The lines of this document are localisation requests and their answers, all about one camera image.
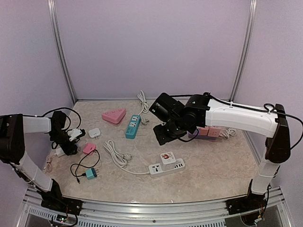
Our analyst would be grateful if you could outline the white cube socket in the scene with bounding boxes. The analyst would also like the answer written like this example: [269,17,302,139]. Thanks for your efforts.
[160,152,176,171]

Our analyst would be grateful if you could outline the aluminium post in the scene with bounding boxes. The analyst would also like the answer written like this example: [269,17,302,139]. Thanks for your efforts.
[229,0,258,101]
[47,0,78,104]

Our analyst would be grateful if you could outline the pink square adapter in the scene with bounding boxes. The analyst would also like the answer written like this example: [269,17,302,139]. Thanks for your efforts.
[82,143,96,155]

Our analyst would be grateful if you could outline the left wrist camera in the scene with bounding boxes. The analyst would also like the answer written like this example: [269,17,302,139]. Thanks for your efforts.
[67,128,86,142]

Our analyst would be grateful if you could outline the white power strip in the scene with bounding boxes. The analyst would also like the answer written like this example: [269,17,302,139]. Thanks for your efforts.
[148,158,186,178]

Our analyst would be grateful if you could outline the beige pink charger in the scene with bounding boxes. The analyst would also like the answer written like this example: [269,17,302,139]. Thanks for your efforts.
[199,127,209,136]

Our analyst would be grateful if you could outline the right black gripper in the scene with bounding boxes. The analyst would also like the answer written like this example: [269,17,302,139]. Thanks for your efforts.
[153,116,187,146]

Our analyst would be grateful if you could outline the purple power strip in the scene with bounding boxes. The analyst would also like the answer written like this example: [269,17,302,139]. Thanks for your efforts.
[187,132,218,140]

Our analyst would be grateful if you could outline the teal charger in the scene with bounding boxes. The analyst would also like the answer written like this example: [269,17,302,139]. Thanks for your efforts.
[85,167,99,180]

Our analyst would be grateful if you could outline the right aluminium post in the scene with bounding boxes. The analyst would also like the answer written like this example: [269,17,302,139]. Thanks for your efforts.
[229,0,258,101]

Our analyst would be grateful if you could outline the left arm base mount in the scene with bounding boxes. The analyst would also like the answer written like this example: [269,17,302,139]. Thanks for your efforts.
[41,197,83,216]

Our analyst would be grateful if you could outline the aluminium front rail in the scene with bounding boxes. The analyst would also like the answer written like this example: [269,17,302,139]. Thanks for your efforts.
[18,186,288,227]

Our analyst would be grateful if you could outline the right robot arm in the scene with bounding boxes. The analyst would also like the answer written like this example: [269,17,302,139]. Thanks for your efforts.
[149,92,302,210]

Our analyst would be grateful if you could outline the left aluminium post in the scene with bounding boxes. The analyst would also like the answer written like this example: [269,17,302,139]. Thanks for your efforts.
[47,0,78,104]

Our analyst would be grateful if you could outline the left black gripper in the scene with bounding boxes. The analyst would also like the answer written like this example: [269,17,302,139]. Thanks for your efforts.
[49,130,78,156]

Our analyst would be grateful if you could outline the teal power strip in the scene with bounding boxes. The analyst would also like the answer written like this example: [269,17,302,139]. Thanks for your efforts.
[125,115,141,139]

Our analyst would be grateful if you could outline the small white charger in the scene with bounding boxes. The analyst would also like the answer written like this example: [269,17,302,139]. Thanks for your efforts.
[54,148,65,157]

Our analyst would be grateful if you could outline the white pink cable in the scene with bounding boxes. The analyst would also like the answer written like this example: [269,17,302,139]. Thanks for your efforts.
[44,155,56,174]

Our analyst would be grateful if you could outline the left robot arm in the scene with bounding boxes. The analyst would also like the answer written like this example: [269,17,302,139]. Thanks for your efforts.
[0,107,86,210]

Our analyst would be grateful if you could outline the white square adapter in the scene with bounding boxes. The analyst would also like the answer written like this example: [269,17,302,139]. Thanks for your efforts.
[88,128,101,139]

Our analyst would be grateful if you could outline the long black cable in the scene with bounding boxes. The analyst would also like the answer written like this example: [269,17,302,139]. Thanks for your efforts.
[70,150,102,184]

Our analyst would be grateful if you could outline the teal strip white cord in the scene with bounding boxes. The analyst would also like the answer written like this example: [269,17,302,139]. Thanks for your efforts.
[137,90,151,126]

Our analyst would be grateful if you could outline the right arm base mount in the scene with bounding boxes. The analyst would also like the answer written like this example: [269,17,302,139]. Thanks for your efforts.
[226,194,266,215]

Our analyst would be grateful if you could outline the pink triangular power strip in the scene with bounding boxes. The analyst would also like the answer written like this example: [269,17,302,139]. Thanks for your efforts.
[102,108,126,124]

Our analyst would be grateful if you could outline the pink cube socket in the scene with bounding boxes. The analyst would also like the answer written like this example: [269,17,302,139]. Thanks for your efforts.
[207,126,222,138]

